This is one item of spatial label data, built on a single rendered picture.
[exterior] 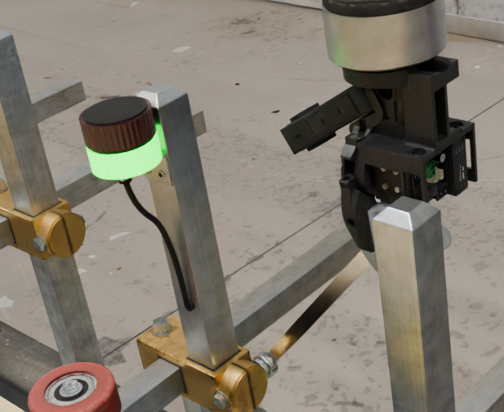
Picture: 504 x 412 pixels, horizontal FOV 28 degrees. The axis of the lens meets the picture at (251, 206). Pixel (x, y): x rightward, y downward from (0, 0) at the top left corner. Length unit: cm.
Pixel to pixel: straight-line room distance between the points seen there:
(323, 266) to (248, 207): 194
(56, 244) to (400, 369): 45
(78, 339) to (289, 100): 262
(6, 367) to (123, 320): 132
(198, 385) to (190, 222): 18
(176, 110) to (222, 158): 253
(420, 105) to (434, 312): 15
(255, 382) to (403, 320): 27
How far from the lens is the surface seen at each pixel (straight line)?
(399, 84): 76
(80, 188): 120
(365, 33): 74
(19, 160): 109
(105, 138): 82
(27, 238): 113
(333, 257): 115
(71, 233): 111
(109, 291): 281
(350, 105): 81
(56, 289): 116
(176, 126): 87
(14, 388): 135
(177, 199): 89
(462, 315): 251
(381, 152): 79
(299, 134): 86
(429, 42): 76
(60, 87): 148
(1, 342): 143
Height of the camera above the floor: 146
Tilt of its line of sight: 28 degrees down
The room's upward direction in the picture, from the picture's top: 10 degrees counter-clockwise
